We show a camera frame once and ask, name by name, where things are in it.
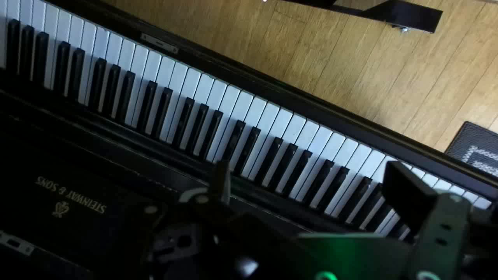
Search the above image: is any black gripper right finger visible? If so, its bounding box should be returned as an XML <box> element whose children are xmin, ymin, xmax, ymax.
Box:
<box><xmin>381</xmin><ymin>159</ymin><xmax>440</xmax><ymax>236</ymax></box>

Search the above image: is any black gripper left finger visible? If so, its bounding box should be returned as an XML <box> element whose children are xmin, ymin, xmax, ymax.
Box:
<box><xmin>208</xmin><ymin>158</ymin><xmax>233</xmax><ymax>206</ymax></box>

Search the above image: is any black upright piano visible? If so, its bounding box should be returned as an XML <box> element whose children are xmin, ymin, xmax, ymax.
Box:
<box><xmin>0</xmin><ymin>0</ymin><xmax>498</xmax><ymax>280</ymax></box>

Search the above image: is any black stand foot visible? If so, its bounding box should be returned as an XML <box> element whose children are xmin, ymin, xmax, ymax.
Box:
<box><xmin>283</xmin><ymin>0</ymin><xmax>444</xmax><ymax>35</ymax></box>

